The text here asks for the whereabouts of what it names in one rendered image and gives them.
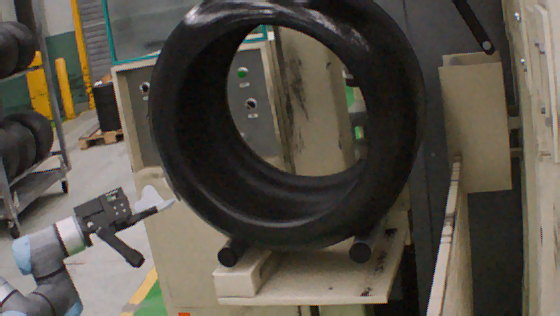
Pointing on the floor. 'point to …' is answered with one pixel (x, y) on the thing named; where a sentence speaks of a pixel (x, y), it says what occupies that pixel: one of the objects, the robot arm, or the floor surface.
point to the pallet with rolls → (107, 126)
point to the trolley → (10, 156)
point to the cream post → (316, 118)
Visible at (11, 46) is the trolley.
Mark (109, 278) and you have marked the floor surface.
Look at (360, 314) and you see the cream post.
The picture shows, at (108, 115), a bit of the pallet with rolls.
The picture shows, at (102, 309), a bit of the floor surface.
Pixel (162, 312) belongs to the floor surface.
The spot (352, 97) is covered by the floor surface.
